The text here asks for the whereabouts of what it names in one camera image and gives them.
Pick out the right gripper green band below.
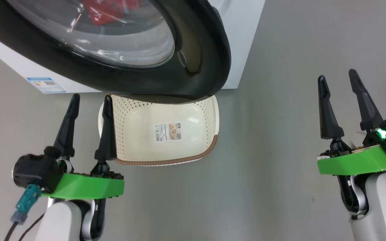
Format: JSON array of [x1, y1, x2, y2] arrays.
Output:
[[317, 69, 386, 175]]

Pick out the red shorts white stripes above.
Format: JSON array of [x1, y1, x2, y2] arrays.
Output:
[[81, 0, 140, 26]]

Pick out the left camera cable teal connector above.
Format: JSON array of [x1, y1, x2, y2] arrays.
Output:
[[4, 184, 43, 241]]

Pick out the black round glass washer door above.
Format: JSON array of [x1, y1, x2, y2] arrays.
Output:
[[0, 0, 231, 100]]

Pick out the white front-load washing machine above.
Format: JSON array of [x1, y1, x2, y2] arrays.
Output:
[[0, 0, 266, 94]]

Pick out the cream perforated laundry basket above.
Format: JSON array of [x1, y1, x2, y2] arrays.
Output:
[[98, 94, 220, 166]]

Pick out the paper barcode basket label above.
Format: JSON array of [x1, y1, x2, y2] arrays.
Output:
[[154, 122, 183, 142]]

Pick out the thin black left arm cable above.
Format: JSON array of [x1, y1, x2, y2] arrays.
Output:
[[19, 214, 45, 241]]

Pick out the white basket handle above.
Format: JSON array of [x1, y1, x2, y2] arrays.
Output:
[[213, 96, 220, 134]]

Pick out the blue white energy label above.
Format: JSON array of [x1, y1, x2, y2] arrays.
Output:
[[26, 77, 67, 94]]

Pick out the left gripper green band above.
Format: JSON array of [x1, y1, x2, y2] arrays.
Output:
[[42, 94, 125, 200]]

